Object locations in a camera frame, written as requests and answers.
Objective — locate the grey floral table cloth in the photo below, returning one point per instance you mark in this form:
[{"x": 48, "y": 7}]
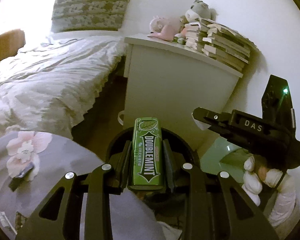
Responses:
[{"x": 53, "y": 156}]

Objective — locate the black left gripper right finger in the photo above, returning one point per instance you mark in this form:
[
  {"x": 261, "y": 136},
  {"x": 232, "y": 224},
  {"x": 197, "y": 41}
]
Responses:
[{"x": 224, "y": 210}]

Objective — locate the grey plush toy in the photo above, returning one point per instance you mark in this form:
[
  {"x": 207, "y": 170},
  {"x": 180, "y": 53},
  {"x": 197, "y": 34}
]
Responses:
[{"x": 198, "y": 9}]

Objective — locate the white gloved right hand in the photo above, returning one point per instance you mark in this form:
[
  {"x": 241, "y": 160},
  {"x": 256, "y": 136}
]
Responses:
[{"x": 257, "y": 174}]

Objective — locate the floral roman window blind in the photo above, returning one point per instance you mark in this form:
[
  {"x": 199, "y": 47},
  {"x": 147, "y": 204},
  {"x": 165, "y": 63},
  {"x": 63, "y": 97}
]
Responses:
[{"x": 75, "y": 15}]

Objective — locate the dark green crumpled packet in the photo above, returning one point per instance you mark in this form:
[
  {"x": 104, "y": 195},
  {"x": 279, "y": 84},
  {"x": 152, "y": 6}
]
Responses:
[{"x": 20, "y": 177}]

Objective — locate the white cabinet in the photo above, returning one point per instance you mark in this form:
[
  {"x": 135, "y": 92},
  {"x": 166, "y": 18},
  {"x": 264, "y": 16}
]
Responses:
[{"x": 168, "y": 81}]

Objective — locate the green doublemint gum pack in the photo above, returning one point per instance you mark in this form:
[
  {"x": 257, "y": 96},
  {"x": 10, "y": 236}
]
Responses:
[{"x": 146, "y": 174}]

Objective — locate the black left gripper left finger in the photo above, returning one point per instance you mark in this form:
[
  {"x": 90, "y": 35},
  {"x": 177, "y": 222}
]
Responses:
[{"x": 79, "y": 206}]

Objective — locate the pink plush toy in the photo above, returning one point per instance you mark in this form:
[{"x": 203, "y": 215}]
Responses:
[{"x": 164, "y": 29}]

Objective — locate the black round trash bin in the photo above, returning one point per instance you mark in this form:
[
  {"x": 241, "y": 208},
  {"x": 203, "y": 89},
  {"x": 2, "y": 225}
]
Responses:
[{"x": 178, "y": 161}]

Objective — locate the mint green appliance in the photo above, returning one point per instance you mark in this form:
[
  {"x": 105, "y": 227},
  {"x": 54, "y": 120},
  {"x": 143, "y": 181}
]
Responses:
[{"x": 224, "y": 156}]

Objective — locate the stack of books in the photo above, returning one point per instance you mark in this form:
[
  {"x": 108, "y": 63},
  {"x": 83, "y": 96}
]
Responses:
[{"x": 218, "y": 42}]

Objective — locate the bed with white duvet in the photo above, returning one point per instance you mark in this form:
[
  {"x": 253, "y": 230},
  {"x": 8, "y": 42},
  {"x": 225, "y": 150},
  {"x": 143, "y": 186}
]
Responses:
[{"x": 51, "y": 86}]

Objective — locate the brown padded headboard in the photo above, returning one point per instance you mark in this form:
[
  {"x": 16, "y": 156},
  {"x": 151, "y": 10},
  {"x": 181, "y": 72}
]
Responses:
[{"x": 11, "y": 42}]

